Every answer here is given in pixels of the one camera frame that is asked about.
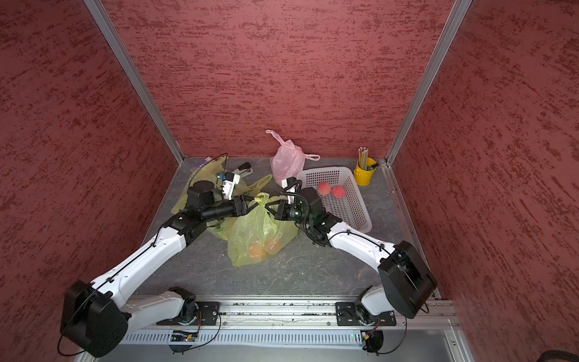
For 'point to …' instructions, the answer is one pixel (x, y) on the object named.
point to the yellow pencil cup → (364, 176)
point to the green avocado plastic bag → (257, 235)
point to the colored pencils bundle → (363, 157)
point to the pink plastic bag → (287, 160)
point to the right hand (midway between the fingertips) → (264, 211)
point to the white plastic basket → (350, 208)
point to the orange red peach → (255, 250)
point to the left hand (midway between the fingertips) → (257, 205)
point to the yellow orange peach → (272, 246)
